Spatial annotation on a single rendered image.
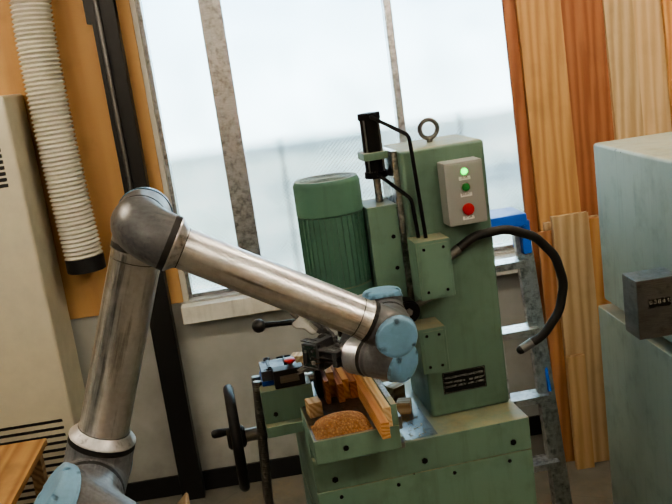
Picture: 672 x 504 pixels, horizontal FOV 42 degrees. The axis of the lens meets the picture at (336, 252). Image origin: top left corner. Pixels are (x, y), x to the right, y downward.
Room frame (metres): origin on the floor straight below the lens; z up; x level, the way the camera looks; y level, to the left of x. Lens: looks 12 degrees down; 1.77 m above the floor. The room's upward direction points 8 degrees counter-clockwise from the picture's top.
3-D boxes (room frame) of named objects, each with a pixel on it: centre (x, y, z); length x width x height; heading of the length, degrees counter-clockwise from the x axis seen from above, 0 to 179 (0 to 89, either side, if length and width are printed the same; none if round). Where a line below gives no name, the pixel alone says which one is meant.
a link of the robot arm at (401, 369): (1.93, -0.08, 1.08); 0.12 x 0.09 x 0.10; 48
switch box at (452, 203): (2.20, -0.34, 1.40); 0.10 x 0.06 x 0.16; 98
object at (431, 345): (2.16, -0.21, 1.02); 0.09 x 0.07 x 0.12; 8
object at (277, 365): (2.22, 0.19, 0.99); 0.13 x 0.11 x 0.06; 8
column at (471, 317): (2.33, -0.29, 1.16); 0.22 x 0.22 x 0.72; 8
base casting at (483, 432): (2.31, -0.12, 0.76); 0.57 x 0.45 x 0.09; 98
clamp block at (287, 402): (2.23, 0.19, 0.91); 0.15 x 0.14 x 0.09; 8
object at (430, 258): (2.17, -0.23, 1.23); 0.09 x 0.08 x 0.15; 98
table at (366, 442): (2.24, 0.10, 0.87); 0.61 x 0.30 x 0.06; 8
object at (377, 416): (2.23, -0.01, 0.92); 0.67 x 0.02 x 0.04; 8
